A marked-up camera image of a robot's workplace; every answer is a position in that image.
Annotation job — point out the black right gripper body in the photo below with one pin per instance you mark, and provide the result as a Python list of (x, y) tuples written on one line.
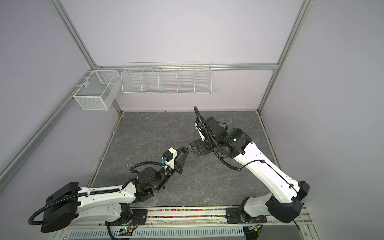
[(205, 147)]

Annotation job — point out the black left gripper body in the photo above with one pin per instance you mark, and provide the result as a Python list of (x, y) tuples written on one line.
[(176, 168)]

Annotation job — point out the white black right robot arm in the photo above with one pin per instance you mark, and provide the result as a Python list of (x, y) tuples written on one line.
[(237, 151)]

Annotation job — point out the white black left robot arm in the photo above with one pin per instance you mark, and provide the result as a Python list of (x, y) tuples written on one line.
[(73, 204)]

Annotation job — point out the white mesh square basket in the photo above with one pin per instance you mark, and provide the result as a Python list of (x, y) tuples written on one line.
[(99, 90)]

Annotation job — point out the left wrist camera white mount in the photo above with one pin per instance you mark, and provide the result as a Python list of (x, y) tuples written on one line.
[(169, 157)]

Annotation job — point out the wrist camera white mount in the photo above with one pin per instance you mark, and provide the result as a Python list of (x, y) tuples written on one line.
[(169, 157), (197, 126)]

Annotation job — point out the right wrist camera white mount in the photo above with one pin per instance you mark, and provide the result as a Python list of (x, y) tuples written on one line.
[(197, 126)]

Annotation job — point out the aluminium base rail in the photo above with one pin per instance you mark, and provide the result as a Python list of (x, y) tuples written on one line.
[(176, 216)]

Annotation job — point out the white wire long basket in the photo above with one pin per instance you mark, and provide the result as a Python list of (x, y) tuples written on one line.
[(167, 78)]

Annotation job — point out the white vented cable duct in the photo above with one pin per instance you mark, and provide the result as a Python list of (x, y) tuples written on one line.
[(157, 233)]

